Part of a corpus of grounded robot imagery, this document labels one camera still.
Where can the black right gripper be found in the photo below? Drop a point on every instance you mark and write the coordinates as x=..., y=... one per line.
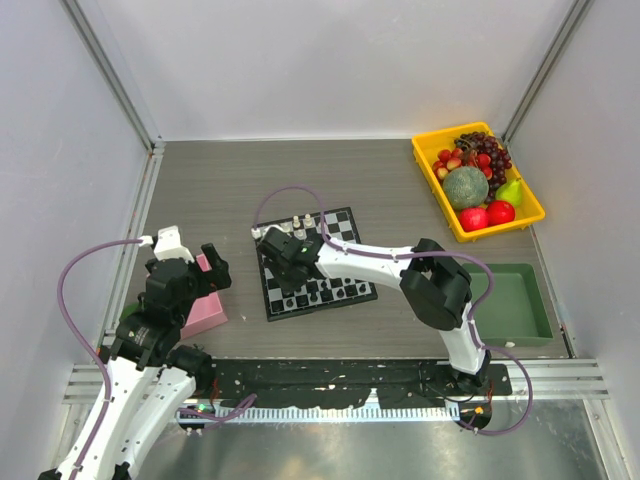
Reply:
x=287, y=287

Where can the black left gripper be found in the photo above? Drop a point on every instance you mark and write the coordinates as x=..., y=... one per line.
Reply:
x=217, y=277

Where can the black and white chessboard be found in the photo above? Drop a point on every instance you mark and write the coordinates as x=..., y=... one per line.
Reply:
x=317, y=294

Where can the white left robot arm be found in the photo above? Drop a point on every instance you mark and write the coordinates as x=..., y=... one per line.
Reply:
x=149, y=373

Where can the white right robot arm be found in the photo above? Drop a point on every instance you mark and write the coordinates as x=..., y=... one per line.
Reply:
x=435, y=285

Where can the pink open box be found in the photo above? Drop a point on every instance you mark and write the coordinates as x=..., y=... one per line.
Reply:
x=206, y=313

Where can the red apple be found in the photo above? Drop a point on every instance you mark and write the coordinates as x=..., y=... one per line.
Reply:
x=473, y=219
x=500, y=212

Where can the green melon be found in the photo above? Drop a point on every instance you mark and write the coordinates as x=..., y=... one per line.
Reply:
x=465, y=187

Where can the purple grape bunch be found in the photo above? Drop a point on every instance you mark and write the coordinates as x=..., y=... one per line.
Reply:
x=484, y=151

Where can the green pear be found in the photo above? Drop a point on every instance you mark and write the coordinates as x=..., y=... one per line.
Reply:
x=511, y=192

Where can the green empty tray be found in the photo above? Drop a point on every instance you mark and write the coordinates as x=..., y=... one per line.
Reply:
x=514, y=314

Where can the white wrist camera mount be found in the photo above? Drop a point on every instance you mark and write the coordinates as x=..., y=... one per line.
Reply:
x=167, y=245

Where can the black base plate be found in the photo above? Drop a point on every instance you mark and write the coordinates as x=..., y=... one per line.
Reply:
x=339, y=384

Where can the aluminium frame rail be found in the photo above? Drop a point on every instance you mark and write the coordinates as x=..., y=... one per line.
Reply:
x=95, y=33

